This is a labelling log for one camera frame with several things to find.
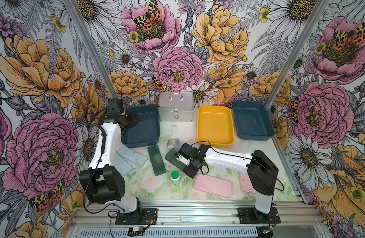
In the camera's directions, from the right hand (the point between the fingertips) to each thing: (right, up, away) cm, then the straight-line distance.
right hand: (193, 171), depth 85 cm
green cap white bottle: (-10, -1, -7) cm, 12 cm away
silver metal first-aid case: (-11, +40, +23) cm, 47 cm away
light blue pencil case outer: (-42, +3, +4) cm, 42 cm away
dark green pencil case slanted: (-13, +7, +2) cm, 15 cm away
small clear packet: (-12, +15, +8) cm, 20 cm away
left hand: (-32, +26, -2) cm, 41 cm away
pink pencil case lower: (+11, -7, -2) cm, 13 cm away
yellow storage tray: (+16, +26, +24) cm, 39 cm away
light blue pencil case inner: (-36, +5, +7) cm, 37 cm away
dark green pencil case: (-22, +4, +7) cm, 24 cm away
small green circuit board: (-26, -22, -15) cm, 37 cm away
